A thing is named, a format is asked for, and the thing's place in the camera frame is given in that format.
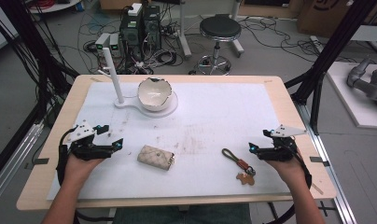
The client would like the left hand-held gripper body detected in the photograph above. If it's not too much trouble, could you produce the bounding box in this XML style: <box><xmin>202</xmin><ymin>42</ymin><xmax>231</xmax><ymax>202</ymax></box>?
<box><xmin>66</xmin><ymin>120</ymin><xmax>114</xmax><ymax>161</ymax></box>

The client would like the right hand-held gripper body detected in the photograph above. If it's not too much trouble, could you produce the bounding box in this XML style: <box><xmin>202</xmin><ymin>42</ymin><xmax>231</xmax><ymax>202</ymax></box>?
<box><xmin>257</xmin><ymin>124</ymin><xmax>307</xmax><ymax>162</ymax></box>

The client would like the person's right hand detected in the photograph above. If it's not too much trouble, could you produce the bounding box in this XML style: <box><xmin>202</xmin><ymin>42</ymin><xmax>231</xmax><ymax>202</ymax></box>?
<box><xmin>265</xmin><ymin>155</ymin><xmax>306</xmax><ymax>189</ymax></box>

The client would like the person's left hand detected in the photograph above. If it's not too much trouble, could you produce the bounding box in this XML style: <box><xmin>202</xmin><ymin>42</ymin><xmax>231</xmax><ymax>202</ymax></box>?
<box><xmin>63</xmin><ymin>153</ymin><xmax>105</xmax><ymax>189</ymax></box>

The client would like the beige quilted key pouch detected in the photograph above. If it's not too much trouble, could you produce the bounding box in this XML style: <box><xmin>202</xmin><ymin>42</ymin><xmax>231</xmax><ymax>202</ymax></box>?
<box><xmin>136</xmin><ymin>144</ymin><xmax>175</xmax><ymax>172</ymax></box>

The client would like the light wooden table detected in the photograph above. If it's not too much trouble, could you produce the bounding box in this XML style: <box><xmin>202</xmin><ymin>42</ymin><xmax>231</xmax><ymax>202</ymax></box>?
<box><xmin>16</xmin><ymin>74</ymin><xmax>338</xmax><ymax>212</ymax></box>

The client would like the white jewelry stand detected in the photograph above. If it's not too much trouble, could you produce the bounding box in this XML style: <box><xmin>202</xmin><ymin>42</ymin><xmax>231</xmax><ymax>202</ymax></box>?
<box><xmin>97</xmin><ymin>47</ymin><xmax>179</xmax><ymax>119</ymax></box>

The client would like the white table mat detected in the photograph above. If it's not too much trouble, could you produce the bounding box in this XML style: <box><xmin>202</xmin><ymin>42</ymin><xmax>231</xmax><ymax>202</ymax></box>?
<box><xmin>46</xmin><ymin>81</ymin><xmax>292</xmax><ymax>201</ymax></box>

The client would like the white eggshell-shaped bowl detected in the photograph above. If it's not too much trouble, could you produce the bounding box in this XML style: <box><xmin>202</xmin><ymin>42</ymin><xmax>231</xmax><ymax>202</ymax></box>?
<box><xmin>137</xmin><ymin>77</ymin><xmax>174</xmax><ymax>113</ymax></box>

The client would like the white floor platform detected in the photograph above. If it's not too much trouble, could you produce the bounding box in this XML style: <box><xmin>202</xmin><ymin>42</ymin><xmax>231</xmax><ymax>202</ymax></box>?
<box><xmin>326</xmin><ymin>61</ymin><xmax>377</xmax><ymax>130</ymax></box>

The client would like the grey power supply unit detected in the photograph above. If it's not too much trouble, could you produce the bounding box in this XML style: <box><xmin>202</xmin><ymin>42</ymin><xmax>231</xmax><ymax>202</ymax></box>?
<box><xmin>94</xmin><ymin>32</ymin><xmax>112</xmax><ymax>52</ymax></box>
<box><xmin>109</xmin><ymin>33</ymin><xmax>121</xmax><ymax>51</ymax></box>

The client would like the white metal table leg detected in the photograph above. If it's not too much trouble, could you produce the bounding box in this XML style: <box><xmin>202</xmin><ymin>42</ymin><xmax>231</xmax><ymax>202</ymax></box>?
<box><xmin>230</xmin><ymin>0</ymin><xmax>245</xmax><ymax>58</ymax></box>
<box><xmin>177</xmin><ymin>0</ymin><xmax>193</xmax><ymax>59</ymax></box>

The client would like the black computer tower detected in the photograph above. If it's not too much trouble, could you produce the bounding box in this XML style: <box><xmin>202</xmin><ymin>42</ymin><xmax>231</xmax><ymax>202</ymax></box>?
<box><xmin>119</xmin><ymin>12</ymin><xmax>145</xmax><ymax>63</ymax></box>
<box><xmin>142</xmin><ymin>5</ymin><xmax>162</xmax><ymax>51</ymax></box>

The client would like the black round stool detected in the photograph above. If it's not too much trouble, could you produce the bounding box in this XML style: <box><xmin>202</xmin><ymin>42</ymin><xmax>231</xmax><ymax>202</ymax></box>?
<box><xmin>194</xmin><ymin>13</ymin><xmax>243</xmax><ymax>77</ymax></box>

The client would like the white box device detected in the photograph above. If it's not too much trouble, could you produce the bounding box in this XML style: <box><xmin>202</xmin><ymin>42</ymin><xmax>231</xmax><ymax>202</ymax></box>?
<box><xmin>127</xmin><ymin>3</ymin><xmax>144</xmax><ymax>17</ymax></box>

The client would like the brown cardboard box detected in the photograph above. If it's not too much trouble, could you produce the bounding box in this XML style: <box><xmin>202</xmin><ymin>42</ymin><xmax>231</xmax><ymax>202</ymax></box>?
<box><xmin>297</xmin><ymin>0</ymin><xmax>377</xmax><ymax>39</ymax></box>

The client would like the white round table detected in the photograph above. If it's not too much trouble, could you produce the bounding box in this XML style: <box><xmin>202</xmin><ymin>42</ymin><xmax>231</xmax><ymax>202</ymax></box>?
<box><xmin>27</xmin><ymin>0</ymin><xmax>82</xmax><ymax>15</ymax></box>

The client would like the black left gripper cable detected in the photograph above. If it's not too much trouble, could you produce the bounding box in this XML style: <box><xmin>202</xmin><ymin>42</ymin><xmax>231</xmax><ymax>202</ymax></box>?
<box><xmin>55</xmin><ymin>125</ymin><xmax>79</xmax><ymax>187</ymax></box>

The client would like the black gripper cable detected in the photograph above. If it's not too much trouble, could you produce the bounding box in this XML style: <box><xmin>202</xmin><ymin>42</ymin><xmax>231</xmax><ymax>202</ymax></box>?
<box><xmin>55</xmin><ymin>125</ymin><xmax>79</xmax><ymax>187</ymax></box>
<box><xmin>287</xmin><ymin>144</ymin><xmax>314</xmax><ymax>190</ymax></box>

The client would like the green loop keychain brown tag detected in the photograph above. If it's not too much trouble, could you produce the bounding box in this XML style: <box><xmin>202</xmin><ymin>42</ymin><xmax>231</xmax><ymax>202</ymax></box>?
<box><xmin>221</xmin><ymin>147</ymin><xmax>257</xmax><ymax>187</ymax></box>

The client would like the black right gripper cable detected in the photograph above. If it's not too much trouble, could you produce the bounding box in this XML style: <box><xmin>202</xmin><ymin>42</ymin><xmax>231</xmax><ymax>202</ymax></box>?
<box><xmin>287</xmin><ymin>144</ymin><xmax>314</xmax><ymax>190</ymax></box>

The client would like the aluminium rail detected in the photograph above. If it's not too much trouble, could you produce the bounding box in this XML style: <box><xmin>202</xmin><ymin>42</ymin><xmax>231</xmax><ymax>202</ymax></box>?
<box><xmin>297</xmin><ymin>102</ymin><xmax>359</xmax><ymax>224</ymax></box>
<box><xmin>0</xmin><ymin>122</ymin><xmax>45</xmax><ymax>207</ymax></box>

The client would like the tangle of floor cables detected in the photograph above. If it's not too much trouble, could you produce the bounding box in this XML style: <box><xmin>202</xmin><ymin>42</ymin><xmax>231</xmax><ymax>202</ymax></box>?
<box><xmin>77</xmin><ymin>6</ymin><xmax>190</xmax><ymax>76</ymax></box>

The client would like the black metal frame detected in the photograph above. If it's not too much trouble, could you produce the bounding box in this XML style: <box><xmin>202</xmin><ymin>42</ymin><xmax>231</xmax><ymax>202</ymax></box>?
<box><xmin>284</xmin><ymin>0</ymin><xmax>377</xmax><ymax>135</ymax></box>
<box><xmin>0</xmin><ymin>0</ymin><xmax>81</xmax><ymax>185</ymax></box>

